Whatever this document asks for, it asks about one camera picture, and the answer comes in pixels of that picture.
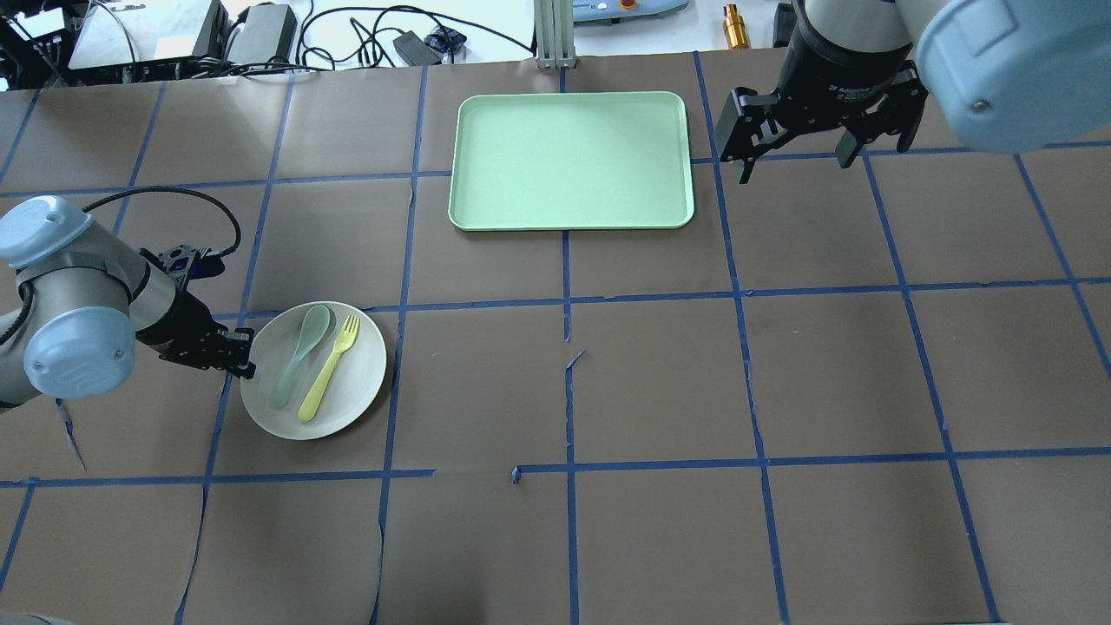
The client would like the aluminium frame post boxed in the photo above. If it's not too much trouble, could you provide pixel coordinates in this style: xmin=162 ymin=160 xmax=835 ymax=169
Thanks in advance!
xmin=533 ymin=0 xmax=578 ymax=69

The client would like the white round plate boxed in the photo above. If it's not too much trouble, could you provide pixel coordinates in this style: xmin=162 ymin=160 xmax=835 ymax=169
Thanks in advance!
xmin=240 ymin=301 xmax=388 ymax=442

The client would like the black power brick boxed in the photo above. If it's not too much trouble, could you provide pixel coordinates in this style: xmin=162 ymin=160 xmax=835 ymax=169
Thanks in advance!
xmin=226 ymin=3 xmax=297 ymax=65

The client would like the light green plastic spoon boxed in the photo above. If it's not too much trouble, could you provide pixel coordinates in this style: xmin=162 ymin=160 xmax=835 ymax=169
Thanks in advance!
xmin=273 ymin=305 xmax=331 ymax=409

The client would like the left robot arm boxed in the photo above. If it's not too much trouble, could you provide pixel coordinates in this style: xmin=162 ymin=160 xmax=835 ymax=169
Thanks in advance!
xmin=1 ymin=195 xmax=256 ymax=411

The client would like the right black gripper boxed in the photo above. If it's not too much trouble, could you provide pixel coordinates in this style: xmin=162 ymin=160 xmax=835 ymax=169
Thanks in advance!
xmin=718 ymin=17 xmax=929 ymax=185

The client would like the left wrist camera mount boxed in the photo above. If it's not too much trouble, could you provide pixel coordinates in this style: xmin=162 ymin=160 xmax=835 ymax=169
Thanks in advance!
xmin=139 ymin=245 xmax=226 ymax=290

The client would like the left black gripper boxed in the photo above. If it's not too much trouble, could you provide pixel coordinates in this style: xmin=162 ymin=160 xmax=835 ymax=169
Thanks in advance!
xmin=139 ymin=262 xmax=257 ymax=380

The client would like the light green tray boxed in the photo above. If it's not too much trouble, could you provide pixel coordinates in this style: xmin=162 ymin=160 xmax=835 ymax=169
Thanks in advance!
xmin=447 ymin=90 xmax=695 ymax=231

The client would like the black computer box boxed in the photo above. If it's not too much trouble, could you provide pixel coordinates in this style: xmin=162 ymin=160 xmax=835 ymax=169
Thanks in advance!
xmin=68 ymin=1 xmax=227 ymax=70

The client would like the teach pendant tablet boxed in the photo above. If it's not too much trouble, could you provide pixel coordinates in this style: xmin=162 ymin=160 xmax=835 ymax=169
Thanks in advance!
xmin=572 ymin=0 xmax=690 ymax=26

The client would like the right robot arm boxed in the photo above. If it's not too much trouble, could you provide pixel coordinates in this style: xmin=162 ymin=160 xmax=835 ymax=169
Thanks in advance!
xmin=714 ymin=1 xmax=1110 ymax=183

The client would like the black power adapter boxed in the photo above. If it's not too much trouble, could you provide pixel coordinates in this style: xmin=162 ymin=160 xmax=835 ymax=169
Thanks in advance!
xmin=392 ymin=30 xmax=442 ymax=67

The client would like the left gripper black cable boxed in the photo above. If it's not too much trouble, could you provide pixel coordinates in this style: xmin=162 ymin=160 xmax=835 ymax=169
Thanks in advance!
xmin=82 ymin=187 xmax=242 ymax=260

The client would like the yellow plastic fork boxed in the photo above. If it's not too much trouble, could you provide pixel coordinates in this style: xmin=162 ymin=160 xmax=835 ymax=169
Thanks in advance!
xmin=297 ymin=315 xmax=361 ymax=423

